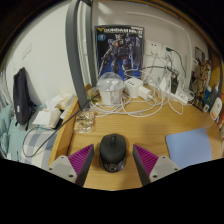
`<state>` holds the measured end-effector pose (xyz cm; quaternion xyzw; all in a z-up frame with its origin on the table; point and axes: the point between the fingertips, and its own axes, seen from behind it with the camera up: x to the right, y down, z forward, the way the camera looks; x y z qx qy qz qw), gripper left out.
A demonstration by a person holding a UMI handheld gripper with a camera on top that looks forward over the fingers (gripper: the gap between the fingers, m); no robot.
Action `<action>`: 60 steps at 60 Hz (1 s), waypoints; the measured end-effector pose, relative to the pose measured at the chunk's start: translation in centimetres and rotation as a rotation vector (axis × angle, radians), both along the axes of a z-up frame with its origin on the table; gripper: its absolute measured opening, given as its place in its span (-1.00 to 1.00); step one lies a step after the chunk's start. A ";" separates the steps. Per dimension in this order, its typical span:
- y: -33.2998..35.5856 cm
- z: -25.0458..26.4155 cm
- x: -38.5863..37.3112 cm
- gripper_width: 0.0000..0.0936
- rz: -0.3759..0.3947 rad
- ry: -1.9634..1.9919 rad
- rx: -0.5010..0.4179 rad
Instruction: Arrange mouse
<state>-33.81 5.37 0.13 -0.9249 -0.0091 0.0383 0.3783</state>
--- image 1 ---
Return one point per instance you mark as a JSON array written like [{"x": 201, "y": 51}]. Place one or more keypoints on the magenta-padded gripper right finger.
[{"x": 162, "y": 166}]

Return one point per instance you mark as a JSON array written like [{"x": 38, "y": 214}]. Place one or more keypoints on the white multi-port charger block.
[{"x": 132, "y": 87}]

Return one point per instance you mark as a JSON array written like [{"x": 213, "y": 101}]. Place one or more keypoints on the white power adapter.
[{"x": 145, "y": 93}]

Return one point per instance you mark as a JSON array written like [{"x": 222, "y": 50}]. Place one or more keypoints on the white wall switch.
[{"x": 26, "y": 51}]

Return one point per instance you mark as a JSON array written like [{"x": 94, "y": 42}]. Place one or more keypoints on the teal blanket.
[{"x": 5, "y": 130}]

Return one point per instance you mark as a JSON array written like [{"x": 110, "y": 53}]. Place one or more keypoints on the white glue bottle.
[{"x": 216, "y": 108}]

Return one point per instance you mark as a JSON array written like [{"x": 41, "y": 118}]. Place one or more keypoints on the white power strip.
[{"x": 181, "y": 97}]

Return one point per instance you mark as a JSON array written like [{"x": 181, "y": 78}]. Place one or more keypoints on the blue robot model kit box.
[{"x": 118, "y": 46}]

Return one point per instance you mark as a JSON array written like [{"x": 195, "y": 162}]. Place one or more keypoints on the black backpack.
[{"x": 21, "y": 96}]

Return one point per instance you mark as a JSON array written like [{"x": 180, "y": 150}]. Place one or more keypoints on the brown tree figurine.
[{"x": 201, "y": 81}]

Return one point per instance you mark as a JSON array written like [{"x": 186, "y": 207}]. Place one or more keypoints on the light blue mouse pad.
[{"x": 188, "y": 148}]

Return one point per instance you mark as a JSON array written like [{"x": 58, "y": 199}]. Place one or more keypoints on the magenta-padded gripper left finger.
[{"x": 63, "y": 166}]

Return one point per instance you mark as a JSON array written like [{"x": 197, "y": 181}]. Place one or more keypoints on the clear plastic bag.
[{"x": 84, "y": 121}]

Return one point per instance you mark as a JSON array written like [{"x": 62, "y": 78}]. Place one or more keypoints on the black computer mouse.
[{"x": 113, "y": 151}]

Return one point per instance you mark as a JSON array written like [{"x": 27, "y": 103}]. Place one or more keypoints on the clear dome white device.
[{"x": 110, "y": 88}]

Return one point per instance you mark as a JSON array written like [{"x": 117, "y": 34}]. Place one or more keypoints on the white wall socket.
[
  {"x": 154, "y": 48},
  {"x": 168, "y": 51}
]

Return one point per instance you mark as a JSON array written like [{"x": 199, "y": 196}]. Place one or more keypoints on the checkered bed sheet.
[{"x": 33, "y": 143}]

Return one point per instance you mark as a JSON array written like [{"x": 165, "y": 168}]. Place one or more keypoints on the white tissue pack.
[{"x": 46, "y": 118}]

